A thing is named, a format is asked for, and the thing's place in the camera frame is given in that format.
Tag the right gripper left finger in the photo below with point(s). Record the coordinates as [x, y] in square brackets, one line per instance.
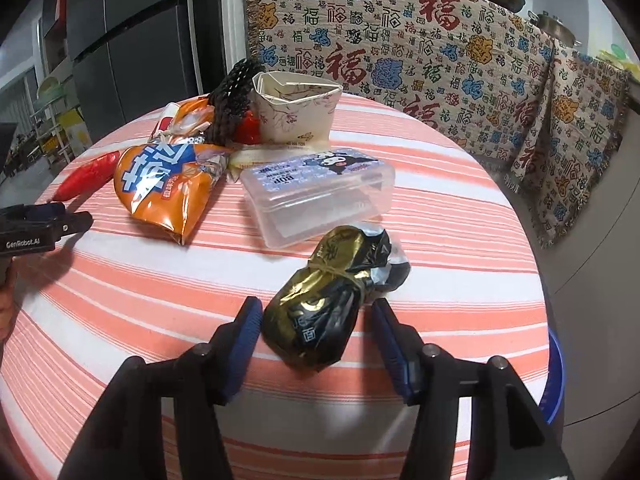
[122, 437]

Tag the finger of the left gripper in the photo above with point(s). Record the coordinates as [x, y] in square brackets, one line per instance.
[75, 223]

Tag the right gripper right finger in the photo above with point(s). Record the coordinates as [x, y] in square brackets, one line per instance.
[510, 439]

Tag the red plastic bag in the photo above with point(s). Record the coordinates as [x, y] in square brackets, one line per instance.
[88, 177]

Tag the orange snack bag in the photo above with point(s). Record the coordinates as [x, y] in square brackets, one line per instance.
[169, 185]

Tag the orange clear snack wrapper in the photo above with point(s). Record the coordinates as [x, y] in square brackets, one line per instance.
[184, 123]

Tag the gold black foil wrapper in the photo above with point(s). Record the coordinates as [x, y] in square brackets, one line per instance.
[330, 294]

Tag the black foam mesh sleeve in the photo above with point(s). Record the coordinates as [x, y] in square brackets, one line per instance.
[231, 100]

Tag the clear plastic cartoon box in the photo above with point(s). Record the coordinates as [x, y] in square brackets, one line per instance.
[308, 195]

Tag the floral paper cup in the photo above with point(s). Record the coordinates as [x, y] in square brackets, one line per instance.
[295, 109]

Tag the blue plastic trash basket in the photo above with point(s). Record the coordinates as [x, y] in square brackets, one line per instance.
[553, 396]

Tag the person's left hand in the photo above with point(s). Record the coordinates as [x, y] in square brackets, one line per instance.
[8, 308]

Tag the striped pink white tablecloth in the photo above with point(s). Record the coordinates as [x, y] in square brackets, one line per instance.
[317, 401]

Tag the yellow cardboard box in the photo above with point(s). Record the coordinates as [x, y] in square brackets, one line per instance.
[76, 130]

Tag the white storage rack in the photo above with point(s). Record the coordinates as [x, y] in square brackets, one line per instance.
[49, 105]

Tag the pale wrapped snack bar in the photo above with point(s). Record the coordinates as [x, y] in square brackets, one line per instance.
[255, 155]

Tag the dark grey refrigerator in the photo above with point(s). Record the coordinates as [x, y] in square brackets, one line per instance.
[133, 56]

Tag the patterned fu character blanket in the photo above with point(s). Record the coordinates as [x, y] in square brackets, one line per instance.
[544, 115]

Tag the steel pot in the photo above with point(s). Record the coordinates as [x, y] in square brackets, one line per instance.
[552, 26]

